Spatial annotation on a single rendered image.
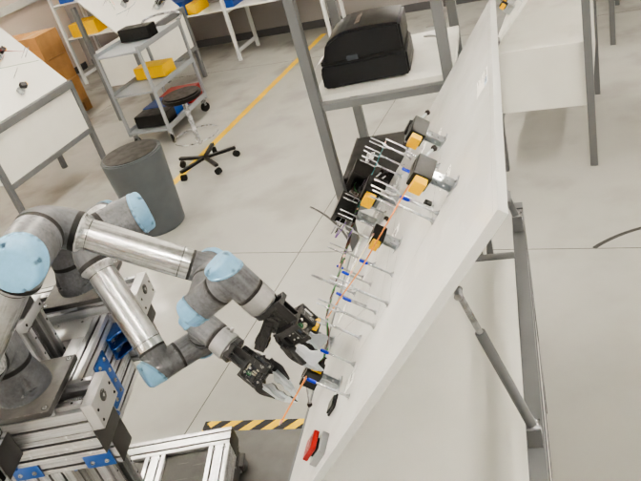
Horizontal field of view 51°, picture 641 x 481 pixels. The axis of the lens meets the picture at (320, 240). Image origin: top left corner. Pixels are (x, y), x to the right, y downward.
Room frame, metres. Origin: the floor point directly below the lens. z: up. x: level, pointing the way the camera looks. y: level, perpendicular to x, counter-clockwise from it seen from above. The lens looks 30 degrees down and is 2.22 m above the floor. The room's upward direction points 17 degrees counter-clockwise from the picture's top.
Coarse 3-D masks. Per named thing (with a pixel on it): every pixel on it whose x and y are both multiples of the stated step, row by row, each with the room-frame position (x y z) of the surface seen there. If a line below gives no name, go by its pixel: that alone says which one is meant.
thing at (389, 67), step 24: (336, 24) 2.46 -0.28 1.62; (360, 24) 2.26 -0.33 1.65; (384, 24) 2.20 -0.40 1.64; (336, 48) 2.25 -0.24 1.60; (360, 48) 2.23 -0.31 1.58; (384, 48) 2.20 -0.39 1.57; (408, 48) 2.25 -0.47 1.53; (336, 72) 2.25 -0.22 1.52; (360, 72) 2.23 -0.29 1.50; (384, 72) 2.20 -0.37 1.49; (408, 72) 2.19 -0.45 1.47
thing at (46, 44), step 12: (12, 36) 8.97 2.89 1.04; (24, 36) 8.69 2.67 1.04; (36, 36) 8.42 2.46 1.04; (48, 36) 8.56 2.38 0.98; (36, 48) 8.40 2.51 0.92; (48, 48) 8.50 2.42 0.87; (60, 48) 8.65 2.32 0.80; (48, 60) 8.42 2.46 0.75; (60, 60) 8.58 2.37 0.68; (60, 72) 8.51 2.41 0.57; (72, 72) 8.68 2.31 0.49; (84, 96) 8.66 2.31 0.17
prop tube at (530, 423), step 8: (480, 336) 1.01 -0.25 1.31; (480, 344) 1.02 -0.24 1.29; (488, 344) 1.01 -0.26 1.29; (488, 352) 1.01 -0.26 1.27; (496, 352) 1.01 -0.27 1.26; (496, 360) 1.01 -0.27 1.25; (496, 368) 1.01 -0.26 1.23; (504, 368) 1.01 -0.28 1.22; (504, 376) 1.00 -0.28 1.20; (504, 384) 1.01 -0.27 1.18; (512, 384) 1.00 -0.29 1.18; (512, 392) 1.00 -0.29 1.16; (512, 400) 1.00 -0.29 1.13; (520, 400) 1.00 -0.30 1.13; (520, 408) 1.00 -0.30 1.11; (528, 416) 0.99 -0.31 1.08; (528, 424) 0.99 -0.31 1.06; (536, 424) 0.99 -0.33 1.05
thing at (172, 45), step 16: (80, 0) 7.74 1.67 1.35; (96, 0) 7.88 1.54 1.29; (112, 0) 8.02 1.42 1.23; (128, 0) 8.03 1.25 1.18; (144, 0) 8.32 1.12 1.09; (160, 0) 8.32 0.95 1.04; (96, 16) 7.64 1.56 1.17; (112, 16) 7.76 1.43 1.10; (128, 16) 7.90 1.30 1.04; (144, 16) 8.05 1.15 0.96; (160, 16) 8.20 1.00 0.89; (176, 16) 8.35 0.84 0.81; (176, 32) 8.28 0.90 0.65; (192, 32) 8.53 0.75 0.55; (160, 48) 7.92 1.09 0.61; (176, 48) 8.19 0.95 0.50; (192, 48) 8.43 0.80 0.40; (96, 64) 7.76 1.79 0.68; (112, 64) 7.72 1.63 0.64; (128, 64) 7.62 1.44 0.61; (112, 80) 7.76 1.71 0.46; (128, 80) 7.66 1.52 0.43
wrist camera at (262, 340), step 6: (264, 324) 1.25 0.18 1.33; (270, 324) 1.24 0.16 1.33; (264, 330) 1.25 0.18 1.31; (270, 330) 1.24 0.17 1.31; (258, 336) 1.26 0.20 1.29; (264, 336) 1.25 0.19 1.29; (270, 336) 1.29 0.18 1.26; (258, 342) 1.26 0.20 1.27; (264, 342) 1.26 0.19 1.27; (258, 348) 1.27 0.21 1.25; (264, 348) 1.26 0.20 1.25
